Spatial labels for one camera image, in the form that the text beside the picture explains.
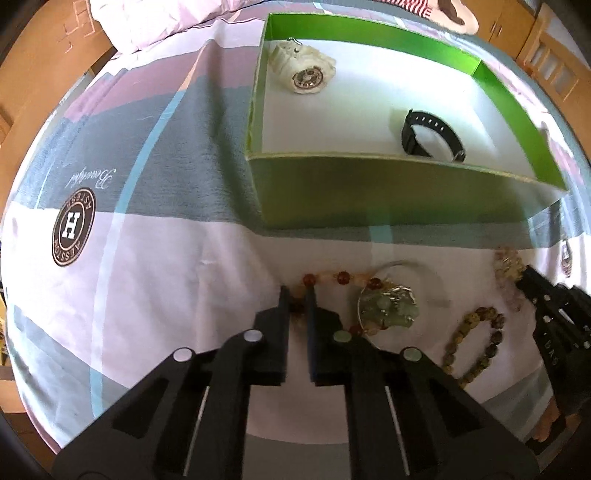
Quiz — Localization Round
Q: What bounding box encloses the pink crystal bead bracelet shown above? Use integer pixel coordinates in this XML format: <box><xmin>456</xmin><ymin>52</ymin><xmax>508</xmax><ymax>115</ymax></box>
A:
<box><xmin>493</xmin><ymin>246</ymin><xmax>530</xmax><ymax>312</ymax></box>

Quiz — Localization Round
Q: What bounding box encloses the dark brown bead bracelet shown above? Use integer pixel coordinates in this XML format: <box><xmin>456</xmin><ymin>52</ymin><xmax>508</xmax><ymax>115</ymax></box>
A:
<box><xmin>440</xmin><ymin>306</ymin><xmax>508</xmax><ymax>389</ymax></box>

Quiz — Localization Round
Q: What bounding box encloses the green jade pendant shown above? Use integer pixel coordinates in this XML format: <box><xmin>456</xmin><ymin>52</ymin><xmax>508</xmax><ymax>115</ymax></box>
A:
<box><xmin>358</xmin><ymin>282</ymin><xmax>420</xmax><ymax>332</ymax></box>

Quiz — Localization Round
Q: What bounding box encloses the silver bangle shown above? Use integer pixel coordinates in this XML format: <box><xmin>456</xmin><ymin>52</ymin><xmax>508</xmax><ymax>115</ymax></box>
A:
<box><xmin>356</xmin><ymin>260</ymin><xmax>451</xmax><ymax>353</ymax></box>

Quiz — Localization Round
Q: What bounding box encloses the red orange bead bracelet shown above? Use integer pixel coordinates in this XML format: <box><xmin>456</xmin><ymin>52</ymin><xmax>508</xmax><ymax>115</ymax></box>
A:
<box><xmin>287</xmin><ymin>270</ymin><xmax>387</xmax><ymax>338</ymax></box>

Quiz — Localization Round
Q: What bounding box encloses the black wrist watch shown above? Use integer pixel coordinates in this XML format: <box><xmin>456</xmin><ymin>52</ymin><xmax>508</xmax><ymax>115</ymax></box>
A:
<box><xmin>401</xmin><ymin>109</ymin><xmax>466</xmax><ymax>163</ymax></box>

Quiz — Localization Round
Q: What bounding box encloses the cream white wrist watch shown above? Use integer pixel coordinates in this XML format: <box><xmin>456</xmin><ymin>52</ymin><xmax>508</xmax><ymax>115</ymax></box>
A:
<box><xmin>269</xmin><ymin>38</ymin><xmax>337</xmax><ymax>95</ymax></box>

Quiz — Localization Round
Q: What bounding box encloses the person right hand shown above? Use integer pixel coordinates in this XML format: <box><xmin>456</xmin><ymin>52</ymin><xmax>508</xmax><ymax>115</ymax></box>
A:
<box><xmin>532</xmin><ymin>397</ymin><xmax>581</xmax><ymax>442</ymax></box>

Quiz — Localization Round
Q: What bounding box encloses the patterned bed sheet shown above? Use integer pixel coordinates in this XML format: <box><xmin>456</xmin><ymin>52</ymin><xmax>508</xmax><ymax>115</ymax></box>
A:
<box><xmin>0</xmin><ymin>0</ymin><xmax>591</xmax><ymax>455</ymax></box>

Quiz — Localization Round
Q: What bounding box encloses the green cardboard box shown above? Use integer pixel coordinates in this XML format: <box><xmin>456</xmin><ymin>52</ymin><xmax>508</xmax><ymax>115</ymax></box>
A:
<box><xmin>245</xmin><ymin>12</ymin><xmax>567</xmax><ymax>228</ymax></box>

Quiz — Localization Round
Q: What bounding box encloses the wooden wardrobe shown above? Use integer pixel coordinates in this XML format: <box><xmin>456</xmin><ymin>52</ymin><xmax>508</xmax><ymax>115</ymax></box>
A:
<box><xmin>463</xmin><ymin>0</ymin><xmax>535</xmax><ymax>59</ymax></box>

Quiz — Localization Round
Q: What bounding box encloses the wooden cabinet left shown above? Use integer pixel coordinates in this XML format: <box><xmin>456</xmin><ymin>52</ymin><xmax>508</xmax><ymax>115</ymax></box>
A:
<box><xmin>1</xmin><ymin>1</ymin><xmax>115</xmax><ymax>206</ymax></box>

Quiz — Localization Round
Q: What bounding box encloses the white pink crumpled blanket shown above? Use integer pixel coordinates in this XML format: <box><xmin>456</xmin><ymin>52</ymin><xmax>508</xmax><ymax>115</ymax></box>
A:
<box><xmin>89</xmin><ymin>0</ymin><xmax>256</xmax><ymax>53</ymax></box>

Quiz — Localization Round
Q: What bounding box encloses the wooden bed frame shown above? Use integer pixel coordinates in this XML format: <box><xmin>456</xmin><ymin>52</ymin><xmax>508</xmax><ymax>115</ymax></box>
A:
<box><xmin>517</xmin><ymin>3</ymin><xmax>590</xmax><ymax>158</ymax></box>

